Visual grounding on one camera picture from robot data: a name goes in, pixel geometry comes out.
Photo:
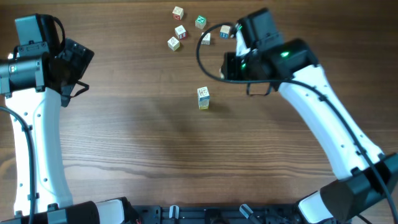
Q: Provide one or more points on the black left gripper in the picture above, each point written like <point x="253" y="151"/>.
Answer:
<point x="81" y="56"/>

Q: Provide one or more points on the green side plain wooden block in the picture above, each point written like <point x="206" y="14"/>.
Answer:
<point x="206" y="40"/>

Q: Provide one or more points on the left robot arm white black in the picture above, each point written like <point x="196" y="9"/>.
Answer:
<point x="36" y="82"/>

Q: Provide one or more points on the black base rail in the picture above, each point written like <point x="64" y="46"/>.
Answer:
<point x="283" y="213"/>

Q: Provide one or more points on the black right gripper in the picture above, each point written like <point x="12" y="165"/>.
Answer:
<point x="229" y="67"/>

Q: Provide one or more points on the green N wooden block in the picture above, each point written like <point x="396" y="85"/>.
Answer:
<point x="200" y="22"/>

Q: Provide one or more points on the yellow O wooden block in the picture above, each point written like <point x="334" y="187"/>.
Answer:
<point x="173" y="43"/>

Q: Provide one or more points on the red top left wooden block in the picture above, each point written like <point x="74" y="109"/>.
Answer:
<point x="177" y="13"/>

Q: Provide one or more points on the blue H wooden block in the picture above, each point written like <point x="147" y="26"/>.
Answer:
<point x="224" y="31"/>

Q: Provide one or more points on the red O wooden block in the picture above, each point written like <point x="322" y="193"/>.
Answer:
<point x="203" y="102"/>

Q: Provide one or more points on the red I wooden block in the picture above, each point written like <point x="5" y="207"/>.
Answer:
<point x="181" y="32"/>

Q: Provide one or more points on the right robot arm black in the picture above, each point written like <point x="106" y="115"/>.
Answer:
<point x="364" y="174"/>

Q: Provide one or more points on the blue X B wooden block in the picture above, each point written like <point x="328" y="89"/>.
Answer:
<point x="203" y="93"/>

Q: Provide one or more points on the yellow edged wooden block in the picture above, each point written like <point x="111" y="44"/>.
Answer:
<point x="204" y="107"/>

